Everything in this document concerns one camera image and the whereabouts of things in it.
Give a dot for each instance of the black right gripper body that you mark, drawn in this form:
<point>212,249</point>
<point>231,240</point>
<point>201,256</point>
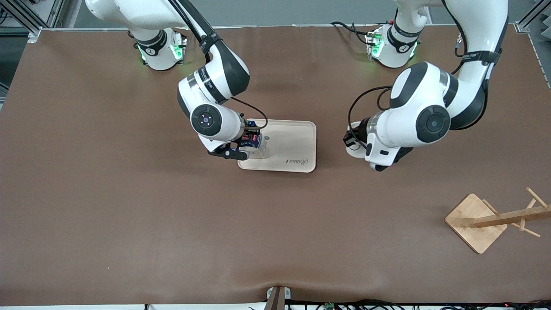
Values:
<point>249,127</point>

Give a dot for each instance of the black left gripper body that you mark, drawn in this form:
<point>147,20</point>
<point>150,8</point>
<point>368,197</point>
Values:
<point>360,129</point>

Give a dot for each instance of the blue milk carton green cap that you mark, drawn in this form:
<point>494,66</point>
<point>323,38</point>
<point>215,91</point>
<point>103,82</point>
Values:
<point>256,150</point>

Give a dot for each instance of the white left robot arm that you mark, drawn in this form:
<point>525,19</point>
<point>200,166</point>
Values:
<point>426,116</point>

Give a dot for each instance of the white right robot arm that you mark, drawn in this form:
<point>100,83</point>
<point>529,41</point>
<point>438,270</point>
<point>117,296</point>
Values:
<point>215,82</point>

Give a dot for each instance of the wooden cup rack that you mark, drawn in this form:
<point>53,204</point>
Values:
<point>471,224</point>

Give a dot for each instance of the beige plastic tray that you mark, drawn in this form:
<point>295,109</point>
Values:
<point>292,146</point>

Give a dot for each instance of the aluminium frame profile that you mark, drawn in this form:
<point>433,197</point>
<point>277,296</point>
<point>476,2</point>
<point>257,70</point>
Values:
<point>531,17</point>
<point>26,19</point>

